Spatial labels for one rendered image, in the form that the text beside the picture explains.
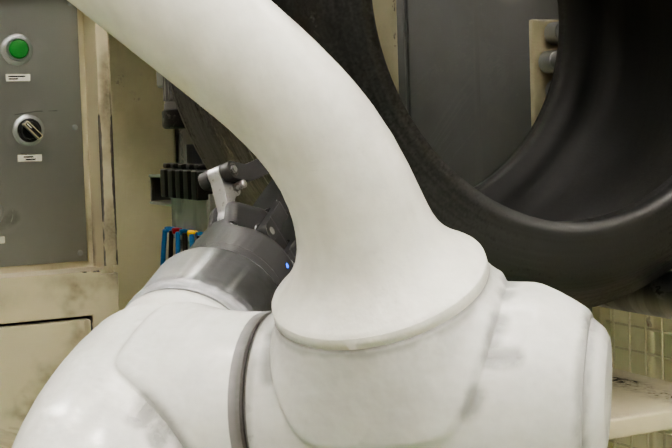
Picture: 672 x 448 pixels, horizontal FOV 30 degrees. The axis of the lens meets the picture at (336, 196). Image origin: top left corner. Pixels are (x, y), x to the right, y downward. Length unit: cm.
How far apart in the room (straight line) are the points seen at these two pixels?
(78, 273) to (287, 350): 103
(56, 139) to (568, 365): 114
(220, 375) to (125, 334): 7
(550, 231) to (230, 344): 49
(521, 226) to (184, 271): 39
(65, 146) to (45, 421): 103
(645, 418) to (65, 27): 87
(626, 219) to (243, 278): 46
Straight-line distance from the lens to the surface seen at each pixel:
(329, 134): 53
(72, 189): 162
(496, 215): 102
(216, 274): 71
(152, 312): 66
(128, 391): 61
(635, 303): 122
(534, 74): 166
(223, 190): 80
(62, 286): 158
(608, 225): 108
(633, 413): 116
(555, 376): 55
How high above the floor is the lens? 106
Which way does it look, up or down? 3 degrees down
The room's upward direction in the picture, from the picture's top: 2 degrees counter-clockwise
